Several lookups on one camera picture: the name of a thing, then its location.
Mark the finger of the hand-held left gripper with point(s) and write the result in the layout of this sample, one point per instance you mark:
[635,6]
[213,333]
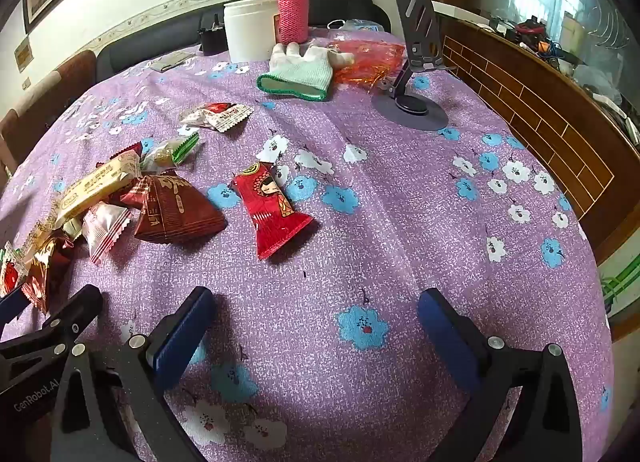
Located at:
[11,303]
[75,312]

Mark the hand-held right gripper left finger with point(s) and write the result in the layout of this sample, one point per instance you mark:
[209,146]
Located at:
[180,337]

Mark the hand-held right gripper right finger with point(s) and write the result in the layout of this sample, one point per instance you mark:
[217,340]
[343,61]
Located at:
[445,337]

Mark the white snack packet red edges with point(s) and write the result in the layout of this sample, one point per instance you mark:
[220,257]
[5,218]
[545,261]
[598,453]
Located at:
[102,229]

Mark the brown triangular snack packet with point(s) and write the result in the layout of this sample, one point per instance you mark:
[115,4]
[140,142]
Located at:
[175,212]

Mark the gold long snack packet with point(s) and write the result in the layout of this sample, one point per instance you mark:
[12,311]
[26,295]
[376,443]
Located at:
[95,187]

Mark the red foil snack packet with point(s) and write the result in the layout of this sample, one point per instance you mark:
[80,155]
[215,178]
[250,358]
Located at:
[135,190]

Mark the dark red foil packet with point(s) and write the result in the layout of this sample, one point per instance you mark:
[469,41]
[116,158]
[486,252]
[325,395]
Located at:
[131,150]

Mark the green clear candy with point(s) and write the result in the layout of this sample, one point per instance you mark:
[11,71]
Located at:
[170,151]

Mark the gold brown snack packet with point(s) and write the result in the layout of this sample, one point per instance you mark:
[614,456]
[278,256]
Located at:
[42,272]

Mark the gold patterned snack packet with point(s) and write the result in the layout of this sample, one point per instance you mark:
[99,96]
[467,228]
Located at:
[40,234]

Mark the purple floral tablecloth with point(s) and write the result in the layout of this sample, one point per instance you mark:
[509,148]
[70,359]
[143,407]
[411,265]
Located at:
[350,242]

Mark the red doll-print snack packet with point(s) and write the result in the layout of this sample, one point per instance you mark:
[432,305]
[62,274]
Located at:
[272,212]

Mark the white green printed box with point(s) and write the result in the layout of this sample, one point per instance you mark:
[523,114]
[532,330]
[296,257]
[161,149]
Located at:
[620,287]

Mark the brown armchair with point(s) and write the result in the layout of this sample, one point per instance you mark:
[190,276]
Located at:
[55,87]

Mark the grey phone stand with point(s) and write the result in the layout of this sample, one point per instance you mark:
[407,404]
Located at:
[410,115]

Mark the wooden brick-pattern cabinet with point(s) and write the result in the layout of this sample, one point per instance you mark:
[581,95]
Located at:
[500,87]

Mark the black leather sofa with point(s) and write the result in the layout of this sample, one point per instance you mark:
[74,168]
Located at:
[130,55]

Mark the orange red plastic bag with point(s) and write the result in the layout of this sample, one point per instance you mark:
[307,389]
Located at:
[370,60]

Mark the white-green plastic bag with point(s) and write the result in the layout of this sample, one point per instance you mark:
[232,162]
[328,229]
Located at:
[300,72]

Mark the small black box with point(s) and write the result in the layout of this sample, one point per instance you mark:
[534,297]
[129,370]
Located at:
[212,40]

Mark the white plastic jar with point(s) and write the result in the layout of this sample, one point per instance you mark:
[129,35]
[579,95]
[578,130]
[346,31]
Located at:
[250,27]

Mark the pink bottle with knitted sleeve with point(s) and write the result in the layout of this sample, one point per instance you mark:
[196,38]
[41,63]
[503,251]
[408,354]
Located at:
[292,12]

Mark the yellow wall plaque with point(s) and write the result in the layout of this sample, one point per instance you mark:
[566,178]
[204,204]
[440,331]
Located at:
[23,56]

